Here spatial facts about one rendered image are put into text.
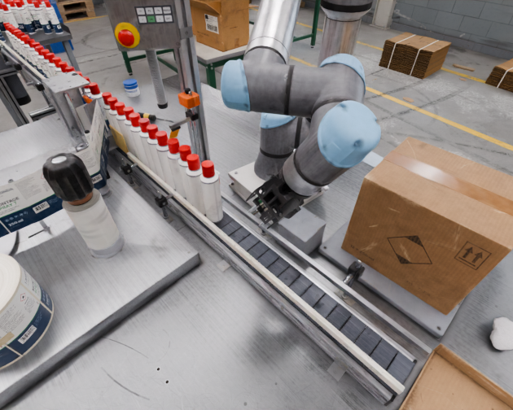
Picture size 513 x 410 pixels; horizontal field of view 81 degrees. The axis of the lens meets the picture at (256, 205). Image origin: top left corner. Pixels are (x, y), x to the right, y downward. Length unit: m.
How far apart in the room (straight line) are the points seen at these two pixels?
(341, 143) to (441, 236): 0.41
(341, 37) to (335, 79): 0.36
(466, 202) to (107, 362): 0.86
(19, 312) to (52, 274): 0.19
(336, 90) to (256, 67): 0.12
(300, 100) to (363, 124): 0.11
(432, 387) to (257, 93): 0.70
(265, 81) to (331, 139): 0.15
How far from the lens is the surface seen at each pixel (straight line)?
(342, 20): 0.82
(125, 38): 0.92
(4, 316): 0.78
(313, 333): 0.77
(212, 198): 0.85
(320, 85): 0.48
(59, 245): 1.02
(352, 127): 0.40
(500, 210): 0.79
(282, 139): 0.96
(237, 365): 0.77
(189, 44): 0.96
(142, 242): 0.93
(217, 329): 0.80
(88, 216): 0.82
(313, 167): 0.43
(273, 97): 0.48
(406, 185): 0.75
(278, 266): 0.82
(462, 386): 0.87
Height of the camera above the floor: 1.56
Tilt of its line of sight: 45 degrees down
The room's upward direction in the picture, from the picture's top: straight up
